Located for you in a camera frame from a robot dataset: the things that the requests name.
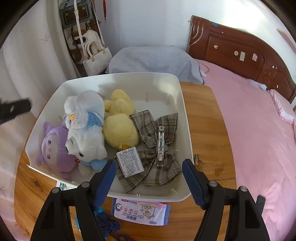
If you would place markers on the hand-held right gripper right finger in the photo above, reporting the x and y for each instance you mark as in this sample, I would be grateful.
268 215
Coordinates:
194 185

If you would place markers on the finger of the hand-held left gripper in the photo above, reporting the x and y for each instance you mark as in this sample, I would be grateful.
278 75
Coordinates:
13 110

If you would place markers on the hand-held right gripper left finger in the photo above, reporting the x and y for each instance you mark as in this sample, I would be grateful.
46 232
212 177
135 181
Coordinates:
104 185

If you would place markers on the plaid bow hair clip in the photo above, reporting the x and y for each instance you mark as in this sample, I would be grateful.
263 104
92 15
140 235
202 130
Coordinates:
152 171

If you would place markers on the white bunny plush blue bow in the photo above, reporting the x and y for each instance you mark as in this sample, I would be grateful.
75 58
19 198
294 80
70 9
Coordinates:
87 143

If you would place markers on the purple plush toy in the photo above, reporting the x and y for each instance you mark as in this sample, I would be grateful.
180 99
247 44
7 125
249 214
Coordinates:
55 148

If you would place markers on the yellow plush toy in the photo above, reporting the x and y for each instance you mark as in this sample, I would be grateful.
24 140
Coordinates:
120 129

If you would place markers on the white plastic tray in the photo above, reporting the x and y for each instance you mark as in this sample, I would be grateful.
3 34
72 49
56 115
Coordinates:
159 88

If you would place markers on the dark blue knitted item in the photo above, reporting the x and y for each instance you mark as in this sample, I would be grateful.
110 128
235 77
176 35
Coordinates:
108 223

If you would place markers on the small green white box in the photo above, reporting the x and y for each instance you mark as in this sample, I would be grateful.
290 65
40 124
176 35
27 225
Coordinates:
61 185

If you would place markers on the pink tissue pack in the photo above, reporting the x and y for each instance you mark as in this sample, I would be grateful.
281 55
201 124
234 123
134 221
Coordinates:
138 212

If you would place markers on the white curtain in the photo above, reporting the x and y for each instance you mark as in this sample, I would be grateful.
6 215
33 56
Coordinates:
27 58

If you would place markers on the pink bed sheet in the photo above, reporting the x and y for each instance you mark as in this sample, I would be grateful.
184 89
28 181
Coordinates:
254 139

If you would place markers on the white handbag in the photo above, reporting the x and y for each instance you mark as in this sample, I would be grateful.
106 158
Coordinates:
97 61

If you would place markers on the blue and black handbag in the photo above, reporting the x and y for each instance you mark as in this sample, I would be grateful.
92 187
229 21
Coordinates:
78 14

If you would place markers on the pink pillow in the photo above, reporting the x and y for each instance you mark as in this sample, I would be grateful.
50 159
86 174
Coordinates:
284 106

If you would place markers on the wooden bed headboard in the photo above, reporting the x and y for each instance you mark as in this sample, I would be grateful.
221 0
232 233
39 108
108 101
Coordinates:
231 44

